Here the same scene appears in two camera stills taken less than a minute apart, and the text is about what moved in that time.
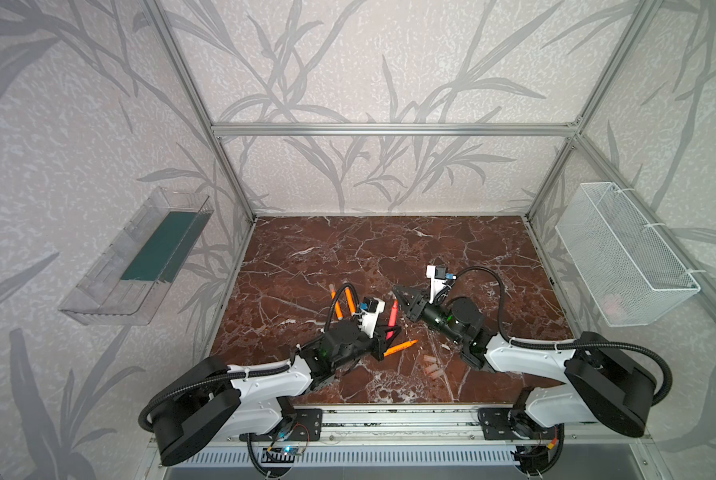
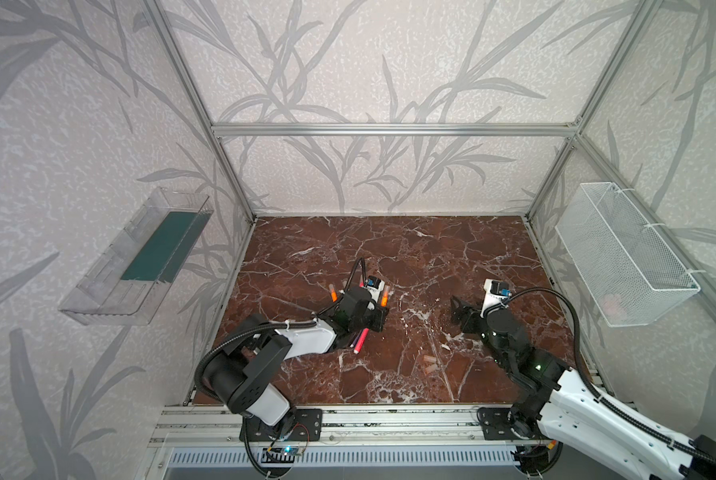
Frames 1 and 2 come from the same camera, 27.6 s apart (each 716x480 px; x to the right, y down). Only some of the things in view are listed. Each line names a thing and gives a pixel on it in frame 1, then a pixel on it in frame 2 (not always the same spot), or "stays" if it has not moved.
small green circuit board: x=291 y=450 stays
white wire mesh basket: x=627 y=268 stays
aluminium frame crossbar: x=567 y=129 stays
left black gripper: x=373 y=339 -> x=372 y=313
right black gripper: x=418 y=305 -> x=475 y=318
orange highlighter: x=399 y=347 -> x=385 y=296
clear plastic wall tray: x=126 y=282 stays
